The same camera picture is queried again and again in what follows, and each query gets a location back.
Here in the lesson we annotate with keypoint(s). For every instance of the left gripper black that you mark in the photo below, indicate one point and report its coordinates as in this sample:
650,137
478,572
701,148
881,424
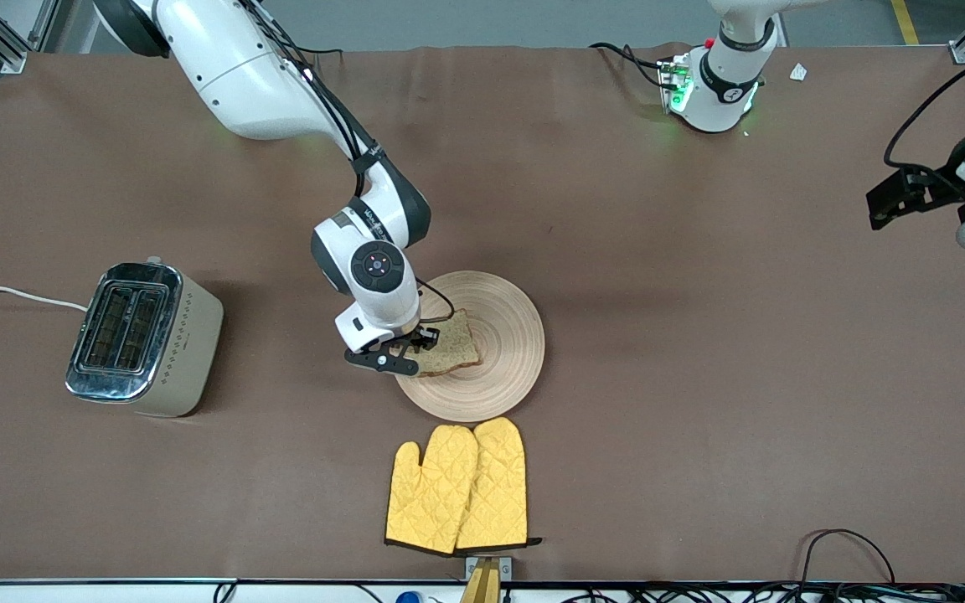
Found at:
931,189

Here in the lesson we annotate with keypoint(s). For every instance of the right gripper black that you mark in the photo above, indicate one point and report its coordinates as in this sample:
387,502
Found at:
420,338

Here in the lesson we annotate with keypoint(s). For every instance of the brown bread slice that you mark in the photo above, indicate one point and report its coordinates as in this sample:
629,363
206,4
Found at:
457,347

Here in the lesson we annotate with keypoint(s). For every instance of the round light wooden plate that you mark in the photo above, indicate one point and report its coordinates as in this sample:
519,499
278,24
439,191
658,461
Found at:
508,335

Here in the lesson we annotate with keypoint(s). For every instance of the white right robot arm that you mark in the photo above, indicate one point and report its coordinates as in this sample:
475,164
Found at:
239,75

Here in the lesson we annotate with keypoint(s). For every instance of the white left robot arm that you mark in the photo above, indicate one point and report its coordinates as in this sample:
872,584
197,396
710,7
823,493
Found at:
717,100

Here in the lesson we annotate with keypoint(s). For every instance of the beige chrome two-slot toaster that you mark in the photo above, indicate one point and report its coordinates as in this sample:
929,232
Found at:
156,343

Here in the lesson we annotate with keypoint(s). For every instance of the yellow quilted mitt with thumb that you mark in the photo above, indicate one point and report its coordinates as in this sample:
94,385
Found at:
428,494

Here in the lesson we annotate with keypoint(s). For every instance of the small white paper scrap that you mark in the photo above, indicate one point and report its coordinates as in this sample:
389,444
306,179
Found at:
798,73

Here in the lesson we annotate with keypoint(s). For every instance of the yellow quilted mitt black loop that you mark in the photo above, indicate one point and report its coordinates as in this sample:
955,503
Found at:
495,486

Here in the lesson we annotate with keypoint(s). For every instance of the grey clamp with wooden bar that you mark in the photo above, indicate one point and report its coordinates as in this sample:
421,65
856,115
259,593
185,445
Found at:
482,582

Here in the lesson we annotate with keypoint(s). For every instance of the small blue object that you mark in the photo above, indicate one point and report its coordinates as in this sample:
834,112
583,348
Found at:
408,598

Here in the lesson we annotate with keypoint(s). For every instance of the brown table cover sheet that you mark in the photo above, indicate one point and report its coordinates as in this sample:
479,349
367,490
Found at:
700,335

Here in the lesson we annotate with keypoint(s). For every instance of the white table edge rail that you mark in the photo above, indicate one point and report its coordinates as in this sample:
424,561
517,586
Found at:
114,593

